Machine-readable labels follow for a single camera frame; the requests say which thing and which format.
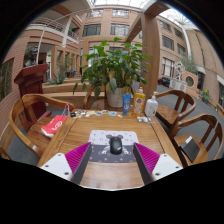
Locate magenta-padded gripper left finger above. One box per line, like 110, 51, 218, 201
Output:
39, 141, 93, 186

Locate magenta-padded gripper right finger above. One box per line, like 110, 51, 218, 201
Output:
133, 142, 184, 185

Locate black computer mouse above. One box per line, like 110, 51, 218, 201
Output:
109, 135, 124, 156

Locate grey bear-print mouse pad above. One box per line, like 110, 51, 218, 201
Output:
87, 129, 140, 164

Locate black notebook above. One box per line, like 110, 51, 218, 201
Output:
179, 135, 201, 163

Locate wooden armchair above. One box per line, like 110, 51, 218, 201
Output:
153, 89, 198, 129
0, 144, 12, 161
168, 113, 224, 167
8, 93, 76, 158
83, 84, 109, 111

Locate red bag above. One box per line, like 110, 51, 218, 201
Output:
40, 114, 69, 138

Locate black keys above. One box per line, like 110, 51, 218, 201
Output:
68, 105, 78, 118

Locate white pump bottle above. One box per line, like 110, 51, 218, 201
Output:
144, 91, 159, 118

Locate yellow dish soap bottle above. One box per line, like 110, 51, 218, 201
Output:
132, 86, 147, 117

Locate blue tube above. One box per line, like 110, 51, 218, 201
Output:
121, 93, 132, 117

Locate potted yellow flowers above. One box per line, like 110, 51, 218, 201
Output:
200, 88, 211, 104

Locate white air conditioner unit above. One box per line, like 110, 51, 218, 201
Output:
169, 79, 188, 93

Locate dark red wooden lectern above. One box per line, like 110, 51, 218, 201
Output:
13, 63, 50, 123

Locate white sculpture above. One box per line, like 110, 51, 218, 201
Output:
174, 61, 186, 81

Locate green plant in white pot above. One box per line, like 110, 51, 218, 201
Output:
72, 36, 153, 108

